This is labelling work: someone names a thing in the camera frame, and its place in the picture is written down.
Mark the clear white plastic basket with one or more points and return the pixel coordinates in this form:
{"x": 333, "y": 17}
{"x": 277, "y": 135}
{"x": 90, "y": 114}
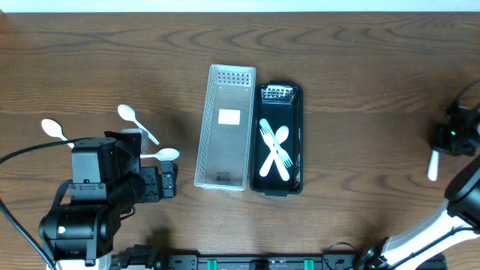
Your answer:
{"x": 225, "y": 137}

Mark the dark green plastic basket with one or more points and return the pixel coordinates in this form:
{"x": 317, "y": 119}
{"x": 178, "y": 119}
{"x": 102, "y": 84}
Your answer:
{"x": 280, "y": 103}

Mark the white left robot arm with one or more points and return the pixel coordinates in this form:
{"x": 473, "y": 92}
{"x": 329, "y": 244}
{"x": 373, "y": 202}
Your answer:
{"x": 79, "y": 235}

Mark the white plastic fork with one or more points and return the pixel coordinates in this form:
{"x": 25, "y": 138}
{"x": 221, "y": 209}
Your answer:
{"x": 284, "y": 175}
{"x": 433, "y": 167}

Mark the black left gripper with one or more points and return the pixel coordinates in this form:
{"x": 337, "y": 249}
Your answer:
{"x": 167, "y": 179}

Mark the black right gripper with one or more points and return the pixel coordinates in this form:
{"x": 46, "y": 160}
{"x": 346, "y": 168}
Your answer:
{"x": 442, "y": 142}

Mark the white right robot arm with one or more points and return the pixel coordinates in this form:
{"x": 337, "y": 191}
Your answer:
{"x": 455, "y": 221}

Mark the white plastic spoon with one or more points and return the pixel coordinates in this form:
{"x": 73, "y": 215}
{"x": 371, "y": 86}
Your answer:
{"x": 53, "y": 129}
{"x": 165, "y": 154}
{"x": 128, "y": 114}
{"x": 281, "y": 135}

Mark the pale green plastic fork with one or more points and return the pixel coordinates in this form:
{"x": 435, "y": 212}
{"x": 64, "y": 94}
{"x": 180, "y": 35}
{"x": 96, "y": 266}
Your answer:
{"x": 272, "y": 142}

